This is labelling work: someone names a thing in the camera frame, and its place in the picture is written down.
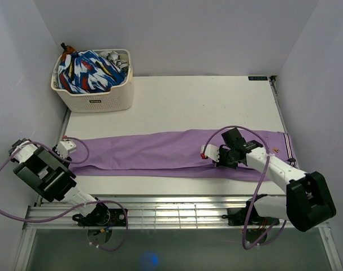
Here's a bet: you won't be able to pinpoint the purple trousers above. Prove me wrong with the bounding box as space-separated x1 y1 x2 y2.
68 129 297 183

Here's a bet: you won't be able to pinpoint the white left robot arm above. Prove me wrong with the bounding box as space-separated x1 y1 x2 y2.
8 138 111 226

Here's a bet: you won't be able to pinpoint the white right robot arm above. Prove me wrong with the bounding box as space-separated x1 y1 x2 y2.
217 128 337 232

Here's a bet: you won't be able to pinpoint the blue table label sticker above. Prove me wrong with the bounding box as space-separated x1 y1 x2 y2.
248 76 268 81

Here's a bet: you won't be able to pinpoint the cream plastic laundry basket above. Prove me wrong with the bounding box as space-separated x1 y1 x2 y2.
50 44 134 113

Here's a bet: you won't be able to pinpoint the white grey garment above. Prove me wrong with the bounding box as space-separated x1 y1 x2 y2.
99 50 130 75

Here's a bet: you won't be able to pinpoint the blue white patterned garment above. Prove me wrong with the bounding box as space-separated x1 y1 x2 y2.
57 50 127 94

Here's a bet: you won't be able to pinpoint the orange black garment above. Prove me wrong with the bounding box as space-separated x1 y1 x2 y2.
60 42 76 62

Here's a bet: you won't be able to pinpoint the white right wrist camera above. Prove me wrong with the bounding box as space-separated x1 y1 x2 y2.
201 144 220 163

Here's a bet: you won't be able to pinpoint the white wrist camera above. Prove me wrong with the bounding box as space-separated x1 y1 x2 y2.
56 137 77 158
201 144 220 163

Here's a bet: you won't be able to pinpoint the aluminium rail frame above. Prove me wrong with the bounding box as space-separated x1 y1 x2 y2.
15 76 343 270

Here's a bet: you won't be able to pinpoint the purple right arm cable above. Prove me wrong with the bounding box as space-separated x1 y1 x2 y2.
203 125 288 251

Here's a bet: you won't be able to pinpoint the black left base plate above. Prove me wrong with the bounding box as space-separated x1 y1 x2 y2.
72 208 126 227

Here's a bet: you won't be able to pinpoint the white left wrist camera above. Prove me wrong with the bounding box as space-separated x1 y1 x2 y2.
56 137 77 158

